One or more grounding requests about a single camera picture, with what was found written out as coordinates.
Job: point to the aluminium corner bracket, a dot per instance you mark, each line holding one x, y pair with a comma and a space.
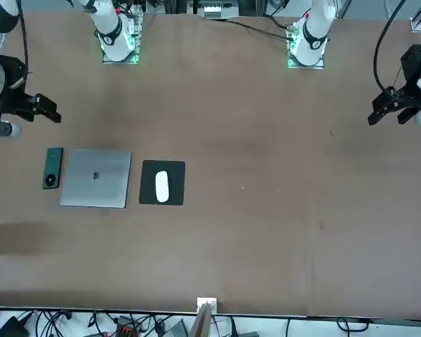
416, 25

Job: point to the green model phone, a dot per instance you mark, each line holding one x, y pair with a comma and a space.
52, 168

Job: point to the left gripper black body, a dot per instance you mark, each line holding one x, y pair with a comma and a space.
412, 63

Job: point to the silver laptop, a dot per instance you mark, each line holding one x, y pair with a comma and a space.
98, 186

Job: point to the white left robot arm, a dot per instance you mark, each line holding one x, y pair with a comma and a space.
314, 35

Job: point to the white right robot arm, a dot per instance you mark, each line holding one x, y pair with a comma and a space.
114, 45

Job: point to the red black power strip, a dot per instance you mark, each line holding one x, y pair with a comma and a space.
126, 330

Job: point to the black power adapter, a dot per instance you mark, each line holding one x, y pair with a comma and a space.
10, 328

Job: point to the grey ribbed box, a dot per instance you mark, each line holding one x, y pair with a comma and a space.
178, 330

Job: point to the dark mouse pad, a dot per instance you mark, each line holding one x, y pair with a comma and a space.
147, 182

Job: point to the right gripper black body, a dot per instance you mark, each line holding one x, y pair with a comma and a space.
13, 77

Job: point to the steel arm base plate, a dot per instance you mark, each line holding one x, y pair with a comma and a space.
136, 26
315, 66

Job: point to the grey metal strut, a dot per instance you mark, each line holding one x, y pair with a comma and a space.
201, 326

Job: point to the white edge bracket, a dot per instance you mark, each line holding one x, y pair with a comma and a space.
214, 302

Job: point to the white mouse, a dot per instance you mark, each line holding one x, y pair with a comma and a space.
161, 186

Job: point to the white power supply box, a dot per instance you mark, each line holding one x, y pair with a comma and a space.
214, 10

